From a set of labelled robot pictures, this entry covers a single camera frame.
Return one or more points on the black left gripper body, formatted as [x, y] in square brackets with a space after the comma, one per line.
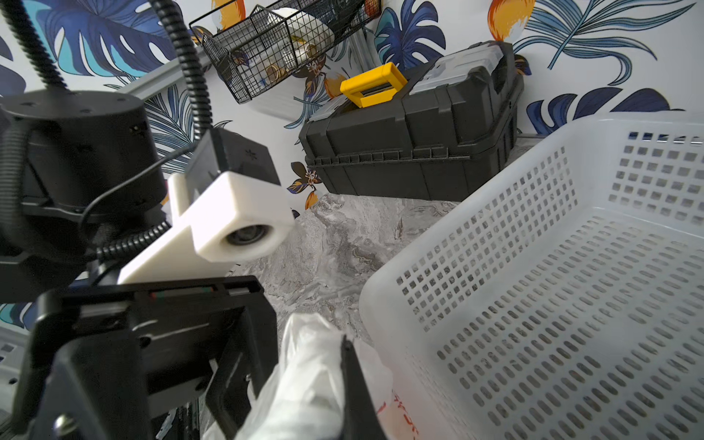
[102, 362]

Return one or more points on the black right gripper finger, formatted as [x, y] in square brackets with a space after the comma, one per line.
[360, 421]

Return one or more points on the white printed plastic bag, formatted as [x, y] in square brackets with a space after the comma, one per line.
[303, 398]

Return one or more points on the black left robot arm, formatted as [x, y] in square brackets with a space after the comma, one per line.
[127, 257]

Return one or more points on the white perforated plastic basket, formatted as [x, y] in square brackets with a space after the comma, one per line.
[564, 298]

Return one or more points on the black yellow toolbox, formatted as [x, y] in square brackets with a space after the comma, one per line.
[445, 134]

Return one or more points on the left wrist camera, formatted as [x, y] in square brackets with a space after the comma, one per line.
[227, 207]

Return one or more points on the black wire mesh basket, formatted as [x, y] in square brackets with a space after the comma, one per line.
[255, 52]

